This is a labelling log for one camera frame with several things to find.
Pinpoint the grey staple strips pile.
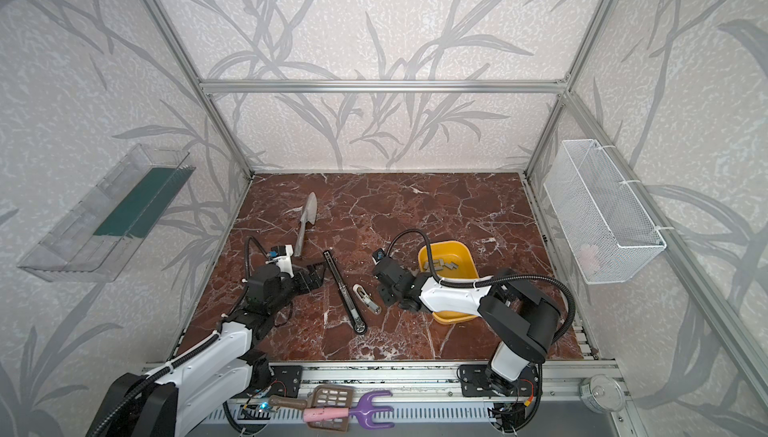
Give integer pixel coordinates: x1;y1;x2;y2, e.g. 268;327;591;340
424;258;459;272

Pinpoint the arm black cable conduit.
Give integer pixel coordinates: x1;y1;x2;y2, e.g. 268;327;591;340
385;228;577;345
89;235;271;437

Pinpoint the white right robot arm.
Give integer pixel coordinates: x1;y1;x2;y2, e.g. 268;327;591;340
373;249;576;382

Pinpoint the white wire mesh basket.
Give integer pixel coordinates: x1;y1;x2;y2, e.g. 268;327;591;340
544;139;667;285

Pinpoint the pink object in basket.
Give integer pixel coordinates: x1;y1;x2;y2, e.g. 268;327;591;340
576;244;601;277

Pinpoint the clear plastic wall bin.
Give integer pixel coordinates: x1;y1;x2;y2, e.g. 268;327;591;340
18;144;196;283

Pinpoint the round grey metal disc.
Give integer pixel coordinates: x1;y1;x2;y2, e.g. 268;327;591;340
579;374;626;414

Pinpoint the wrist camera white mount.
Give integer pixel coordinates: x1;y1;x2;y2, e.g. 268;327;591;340
267;244;294;277
372;248;387;263

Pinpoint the brown toy spatula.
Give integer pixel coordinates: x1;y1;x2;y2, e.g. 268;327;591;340
267;384;355;432

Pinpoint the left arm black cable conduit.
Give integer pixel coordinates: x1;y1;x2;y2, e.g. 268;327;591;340
89;235;271;437

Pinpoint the white slotted cable duct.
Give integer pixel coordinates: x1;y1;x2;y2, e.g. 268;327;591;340
203;403;499;425

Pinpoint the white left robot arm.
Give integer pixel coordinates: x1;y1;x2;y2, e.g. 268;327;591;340
87;263;326;436

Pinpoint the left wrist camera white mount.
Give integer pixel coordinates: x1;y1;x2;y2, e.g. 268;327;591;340
267;244;294;277

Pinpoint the yellow plastic tray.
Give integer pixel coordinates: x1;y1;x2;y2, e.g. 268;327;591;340
419;240;487;325

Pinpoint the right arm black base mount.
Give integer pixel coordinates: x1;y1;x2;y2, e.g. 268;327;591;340
457;364;539;399

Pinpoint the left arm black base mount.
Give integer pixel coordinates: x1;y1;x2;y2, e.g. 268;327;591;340
256;364;304;398

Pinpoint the purple toy fork pink handle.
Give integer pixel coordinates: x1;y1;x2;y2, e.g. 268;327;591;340
302;390;395;430

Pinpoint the grey toy trowel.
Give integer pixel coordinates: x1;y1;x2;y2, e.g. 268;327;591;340
293;192;318;258

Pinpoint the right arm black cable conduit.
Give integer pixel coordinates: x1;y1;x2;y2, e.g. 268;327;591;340
385;228;577;345

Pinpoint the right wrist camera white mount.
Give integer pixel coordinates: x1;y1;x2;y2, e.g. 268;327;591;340
372;248;387;263

